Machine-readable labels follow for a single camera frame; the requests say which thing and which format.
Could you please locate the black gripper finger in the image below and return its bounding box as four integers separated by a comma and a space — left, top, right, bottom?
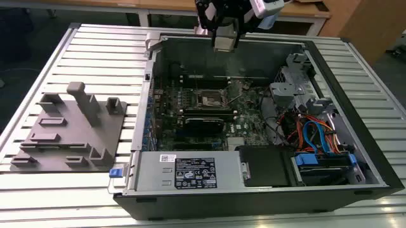
195, 0, 220, 49
234, 9, 253, 48

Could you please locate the metal socket cover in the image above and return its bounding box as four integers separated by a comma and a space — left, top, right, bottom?
223, 79, 254, 100

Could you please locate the CPU socket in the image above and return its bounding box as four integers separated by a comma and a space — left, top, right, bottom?
194, 89, 235, 110

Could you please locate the black expansion slot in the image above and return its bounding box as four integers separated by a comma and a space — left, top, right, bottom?
172, 142, 228, 151

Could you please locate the grey metal drive cage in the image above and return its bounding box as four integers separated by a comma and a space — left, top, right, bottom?
269, 53, 338, 114

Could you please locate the green motherboard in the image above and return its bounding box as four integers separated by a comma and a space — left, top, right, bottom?
152, 71, 274, 152

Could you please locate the black graphics card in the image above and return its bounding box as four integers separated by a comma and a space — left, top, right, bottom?
183, 117, 227, 135

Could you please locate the brown wooden cabinet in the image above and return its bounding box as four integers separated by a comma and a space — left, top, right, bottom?
319, 0, 406, 66

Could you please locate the black plastic shroud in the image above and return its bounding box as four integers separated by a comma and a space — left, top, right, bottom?
235, 144, 299, 188

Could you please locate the hard disk in blue carrier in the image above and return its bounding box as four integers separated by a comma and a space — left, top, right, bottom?
293, 152, 358, 187

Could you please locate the grey power supply unit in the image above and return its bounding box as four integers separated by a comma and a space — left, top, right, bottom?
124, 151, 247, 191

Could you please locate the grey parts rack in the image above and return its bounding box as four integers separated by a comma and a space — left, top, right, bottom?
9, 82, 130, 172

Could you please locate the black PC case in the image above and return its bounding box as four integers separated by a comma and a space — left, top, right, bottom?
107, 32, 405, 221

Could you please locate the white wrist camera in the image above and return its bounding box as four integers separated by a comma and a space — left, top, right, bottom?
250, 0, 286, 19

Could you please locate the desk with white frame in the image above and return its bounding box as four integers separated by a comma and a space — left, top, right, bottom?
136, 0, 333, 36
0, 0, 150, 27

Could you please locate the black wire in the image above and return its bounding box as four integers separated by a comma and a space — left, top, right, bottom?
259, 90, 289, 146

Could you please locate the blue wire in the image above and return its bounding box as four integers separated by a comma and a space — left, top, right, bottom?
302, 120, 334, 156

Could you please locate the orange wire bundle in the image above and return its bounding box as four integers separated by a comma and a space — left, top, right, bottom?
287, 113, 314, 152
317, 120, 349, 154

